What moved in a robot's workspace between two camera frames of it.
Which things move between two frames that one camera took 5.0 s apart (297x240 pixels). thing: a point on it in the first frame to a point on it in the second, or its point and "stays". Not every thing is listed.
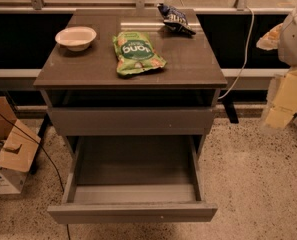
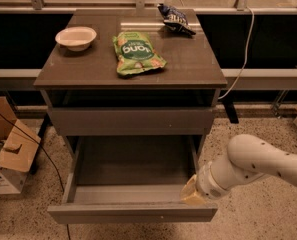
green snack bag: (135, 51) stays
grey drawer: (133, 180) stays
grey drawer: (91, 121) stays
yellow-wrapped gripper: (295, 39) to (206, 183)
